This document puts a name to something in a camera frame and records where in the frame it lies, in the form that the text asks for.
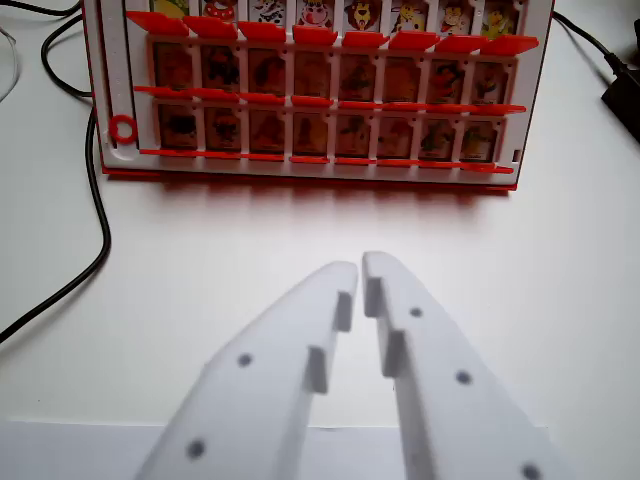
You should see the black box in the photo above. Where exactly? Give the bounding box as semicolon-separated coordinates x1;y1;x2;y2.
599;69;640;147

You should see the red and white game board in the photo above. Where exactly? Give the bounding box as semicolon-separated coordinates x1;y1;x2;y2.
81;0;556;194

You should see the long black cable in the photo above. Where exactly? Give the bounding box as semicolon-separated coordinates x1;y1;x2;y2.
0;105;113;346

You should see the looped black cable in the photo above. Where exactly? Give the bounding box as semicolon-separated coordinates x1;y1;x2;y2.
39;13;95;98

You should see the black cable with plug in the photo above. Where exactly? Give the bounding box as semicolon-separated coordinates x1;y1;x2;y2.
551;10;624;76

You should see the thin clear wire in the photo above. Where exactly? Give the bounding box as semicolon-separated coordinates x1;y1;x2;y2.
0;23;24;104

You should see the thin black cable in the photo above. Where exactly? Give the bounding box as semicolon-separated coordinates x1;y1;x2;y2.
0;0;84;17

